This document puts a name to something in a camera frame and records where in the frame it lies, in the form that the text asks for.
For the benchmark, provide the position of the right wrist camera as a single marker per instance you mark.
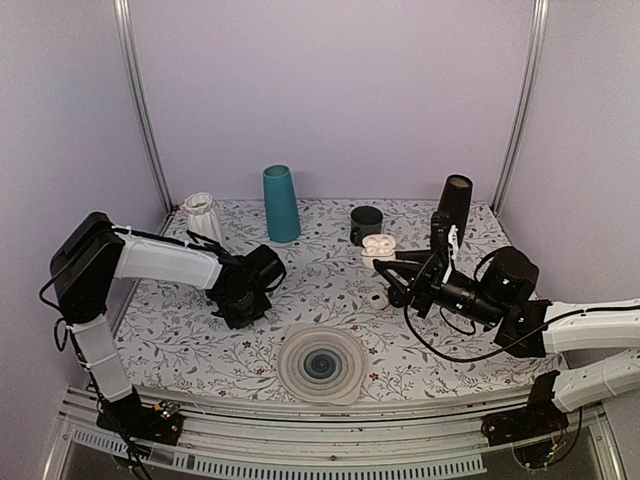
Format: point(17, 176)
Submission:
point(444, 236)

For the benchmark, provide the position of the dark grey mug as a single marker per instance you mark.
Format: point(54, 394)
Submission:
point(365, 220)

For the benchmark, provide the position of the small white earbud case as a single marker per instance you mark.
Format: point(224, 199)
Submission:
point(378, 300)

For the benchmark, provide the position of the teal tall vase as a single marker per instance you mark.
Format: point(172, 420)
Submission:
point(283, 224)

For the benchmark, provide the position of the right aluminium frame post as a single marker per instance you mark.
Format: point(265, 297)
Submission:
point(532, 62)

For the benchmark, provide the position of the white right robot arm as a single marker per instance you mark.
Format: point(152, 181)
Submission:
point(572, 327)

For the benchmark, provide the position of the aluminium frame post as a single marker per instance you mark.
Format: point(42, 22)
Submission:
point(125, 31)
point(532, 62)

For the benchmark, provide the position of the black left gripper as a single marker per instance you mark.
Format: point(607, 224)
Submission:
point(237, 322)

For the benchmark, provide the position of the left aluminium frame post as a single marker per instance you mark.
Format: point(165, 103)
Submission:
point(125, 31)

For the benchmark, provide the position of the black round earbud case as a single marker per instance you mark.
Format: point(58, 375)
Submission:
point(396, 297)

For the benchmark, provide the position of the swirl patterned ceramic plate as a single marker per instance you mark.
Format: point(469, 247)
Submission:
point(321, 365)

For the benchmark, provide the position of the black tall cylinder vase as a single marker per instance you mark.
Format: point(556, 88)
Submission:
point(456, 200)

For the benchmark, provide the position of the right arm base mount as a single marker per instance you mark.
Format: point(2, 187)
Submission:
point(538, 417)

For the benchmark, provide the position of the white ribbed vase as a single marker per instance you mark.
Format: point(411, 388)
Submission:
point(201, 216)

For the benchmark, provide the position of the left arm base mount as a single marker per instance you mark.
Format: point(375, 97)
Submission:
point(160, 423)

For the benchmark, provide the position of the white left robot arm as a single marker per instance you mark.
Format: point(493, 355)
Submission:
point(100, 252)

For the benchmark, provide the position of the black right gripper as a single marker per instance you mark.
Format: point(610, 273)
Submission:
point(425, 293)

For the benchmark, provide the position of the white earbud charging case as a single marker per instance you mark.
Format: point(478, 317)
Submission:
point(378, 247)

